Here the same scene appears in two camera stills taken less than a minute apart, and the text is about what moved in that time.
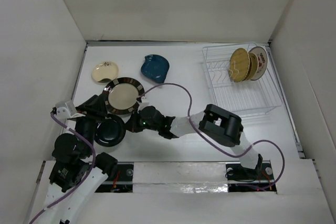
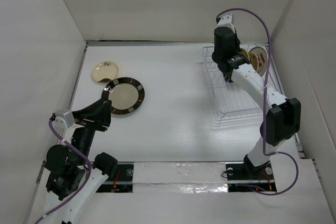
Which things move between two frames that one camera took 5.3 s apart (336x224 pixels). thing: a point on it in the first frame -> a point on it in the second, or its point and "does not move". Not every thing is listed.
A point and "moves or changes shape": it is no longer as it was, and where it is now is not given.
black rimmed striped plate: [122, 95] does not move
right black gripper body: [143, 124] -> [237, 43]
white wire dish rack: [259, 96] does not move
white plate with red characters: [262, 55] does not move
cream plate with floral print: [105, 72] does not move
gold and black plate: [250, 68] moves or changes shape
